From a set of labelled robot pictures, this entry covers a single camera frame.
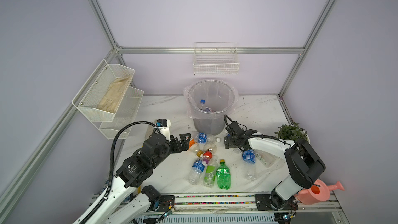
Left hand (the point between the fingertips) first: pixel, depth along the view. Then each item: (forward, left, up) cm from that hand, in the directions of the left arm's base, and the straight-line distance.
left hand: (181, 137), depth 68 cm
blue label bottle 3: (-1, -35, -21) cm, 41 cm away
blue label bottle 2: (-8, -6, -27) cm, 29 cm away
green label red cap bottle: (-7, -13, -21) cm, 26 cm away
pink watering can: (-20, -59, -14) cm, 64 cm away
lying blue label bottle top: (+10, -9, -19) cm, 23 cm away
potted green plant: (+7, -56, -7) cm, 57 cm away
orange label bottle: (+8, -4, -25) cm, 26 cm away
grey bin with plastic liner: (+35, -13, -14) cm, 40 cm away
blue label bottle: (+34, -9, -14) cm, 38 cm away
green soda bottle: (-10, -20, -22) cm, 31 cm away
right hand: (+11, -28, -23) cm, 37 cm away
